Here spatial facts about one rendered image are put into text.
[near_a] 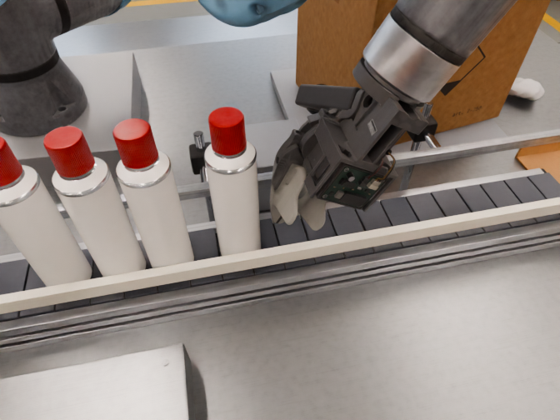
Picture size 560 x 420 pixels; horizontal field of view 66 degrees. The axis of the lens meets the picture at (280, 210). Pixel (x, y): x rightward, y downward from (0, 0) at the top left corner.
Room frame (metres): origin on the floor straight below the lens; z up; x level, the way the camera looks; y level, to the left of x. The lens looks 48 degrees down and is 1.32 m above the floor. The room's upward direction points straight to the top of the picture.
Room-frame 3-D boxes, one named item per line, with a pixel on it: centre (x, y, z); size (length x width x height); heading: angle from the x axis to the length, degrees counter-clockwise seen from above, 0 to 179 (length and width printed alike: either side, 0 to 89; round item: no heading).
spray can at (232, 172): (0.33, 0.05, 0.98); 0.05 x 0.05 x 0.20
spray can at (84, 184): (0.30, 0.19, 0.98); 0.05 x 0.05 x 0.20
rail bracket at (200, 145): (0.40, 0.09, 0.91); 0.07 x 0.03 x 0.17; 12
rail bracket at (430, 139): (0.46, -0.20, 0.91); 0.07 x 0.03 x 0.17; 12
